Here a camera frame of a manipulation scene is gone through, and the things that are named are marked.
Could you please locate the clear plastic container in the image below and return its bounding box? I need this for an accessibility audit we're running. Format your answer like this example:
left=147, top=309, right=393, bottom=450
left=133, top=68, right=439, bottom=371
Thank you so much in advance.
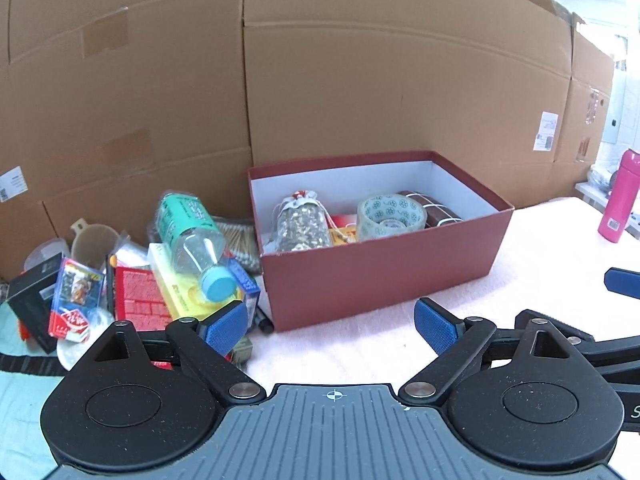
left=24, top=239, right=70, bottom=281

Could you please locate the blue red card pack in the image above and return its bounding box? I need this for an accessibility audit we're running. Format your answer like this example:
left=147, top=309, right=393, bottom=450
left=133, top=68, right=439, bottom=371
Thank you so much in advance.
left=48, top=257, right=107, bottom=342

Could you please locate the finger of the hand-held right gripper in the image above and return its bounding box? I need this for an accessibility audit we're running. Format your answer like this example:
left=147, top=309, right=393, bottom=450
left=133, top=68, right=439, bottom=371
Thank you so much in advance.
left=514, top=308, right=640, bottom=387
left=604, top=267, right=640, bottom=302

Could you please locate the black product box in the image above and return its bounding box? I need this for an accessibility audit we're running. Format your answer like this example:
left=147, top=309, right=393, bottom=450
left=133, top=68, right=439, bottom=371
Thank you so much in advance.
left=7, top=260, right=66, bottom=356

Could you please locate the yellow printed packet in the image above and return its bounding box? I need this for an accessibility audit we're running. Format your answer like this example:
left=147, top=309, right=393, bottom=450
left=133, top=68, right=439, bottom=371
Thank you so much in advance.
left=327, top=227, right=359, bottom=247

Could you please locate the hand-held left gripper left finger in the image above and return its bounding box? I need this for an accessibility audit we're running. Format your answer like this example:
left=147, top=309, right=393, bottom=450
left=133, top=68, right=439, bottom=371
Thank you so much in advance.
left=94, top=300, right=249, bottom=405

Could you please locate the brown checked glasses case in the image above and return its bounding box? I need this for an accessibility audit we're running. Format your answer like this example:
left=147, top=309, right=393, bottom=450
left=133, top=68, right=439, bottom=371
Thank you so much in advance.
left=397, top=190, right=466, bottom=228

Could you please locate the cloth herb sachet bag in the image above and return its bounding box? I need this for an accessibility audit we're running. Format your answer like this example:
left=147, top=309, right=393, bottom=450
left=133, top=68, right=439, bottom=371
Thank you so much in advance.
left=272, top=190, right=332, bottom=253

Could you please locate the cotton swab pack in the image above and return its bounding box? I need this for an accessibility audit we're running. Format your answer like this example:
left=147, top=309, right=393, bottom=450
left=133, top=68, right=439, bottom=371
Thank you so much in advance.
left=210, top=216, right=262, bottom=275

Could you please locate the clear green-patterned tape roll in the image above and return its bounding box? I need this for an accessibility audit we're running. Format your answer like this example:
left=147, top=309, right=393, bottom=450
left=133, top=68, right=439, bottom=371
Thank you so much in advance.
left=356, top=194, right=427, bottom=242

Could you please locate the yellow box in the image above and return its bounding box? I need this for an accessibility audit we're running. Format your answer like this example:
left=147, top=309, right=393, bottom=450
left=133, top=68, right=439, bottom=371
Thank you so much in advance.
left=147, top=242, right=236, bottom=318

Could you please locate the dark red cardboard box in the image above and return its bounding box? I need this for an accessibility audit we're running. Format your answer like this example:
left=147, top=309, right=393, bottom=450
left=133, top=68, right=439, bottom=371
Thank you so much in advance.
left=247, top=150, right=516, bottom=333

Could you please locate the green label plastic bottle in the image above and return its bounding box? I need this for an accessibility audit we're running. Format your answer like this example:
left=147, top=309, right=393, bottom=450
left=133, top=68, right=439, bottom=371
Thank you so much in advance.
left=154, top=192, right=237, bottom=303

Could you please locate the black strap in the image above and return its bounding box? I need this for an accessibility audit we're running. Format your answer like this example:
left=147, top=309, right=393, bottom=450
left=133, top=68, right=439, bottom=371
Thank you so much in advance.
left=0, top=350, right=68, bottom=376

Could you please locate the clear plastic bag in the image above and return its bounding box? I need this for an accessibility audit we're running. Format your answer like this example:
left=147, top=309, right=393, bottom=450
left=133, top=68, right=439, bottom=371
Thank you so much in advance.
left=107, top=232, right=153, bottom=273

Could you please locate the brown cardboard backdrop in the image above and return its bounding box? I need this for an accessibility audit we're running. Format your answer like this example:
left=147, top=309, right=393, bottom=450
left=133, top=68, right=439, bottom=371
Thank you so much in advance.
left=0, top=0, right=616, bottom=286

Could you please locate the white shipping label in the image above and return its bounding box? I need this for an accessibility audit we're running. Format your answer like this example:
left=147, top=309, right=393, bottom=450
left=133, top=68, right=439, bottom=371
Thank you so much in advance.
left=0, top=167, right=27, bottom=204
left=532, top=111, right=560, bottom=152

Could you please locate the pink flask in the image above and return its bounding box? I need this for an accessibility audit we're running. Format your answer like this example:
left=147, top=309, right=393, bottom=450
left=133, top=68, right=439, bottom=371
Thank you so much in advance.
left=597, top=149, right=640, bottom=242

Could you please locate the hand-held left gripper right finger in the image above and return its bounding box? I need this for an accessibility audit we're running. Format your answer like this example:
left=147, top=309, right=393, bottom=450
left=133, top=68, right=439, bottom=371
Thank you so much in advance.
left=398, top=297, right=587, bottom=406

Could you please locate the white bowl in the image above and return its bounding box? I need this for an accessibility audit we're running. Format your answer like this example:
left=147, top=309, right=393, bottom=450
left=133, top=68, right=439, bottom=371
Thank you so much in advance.
left=56, top=305, right=118, bottom=373

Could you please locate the blue colourful box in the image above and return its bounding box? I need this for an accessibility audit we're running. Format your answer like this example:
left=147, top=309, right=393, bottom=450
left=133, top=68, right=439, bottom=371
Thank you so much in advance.
left=227, top=257, right=262, bottom=316

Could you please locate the pale pink towel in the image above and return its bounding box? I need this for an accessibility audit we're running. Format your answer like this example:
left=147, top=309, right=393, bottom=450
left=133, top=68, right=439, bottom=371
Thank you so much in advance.
left=240, top=195, right=640, bottom=411

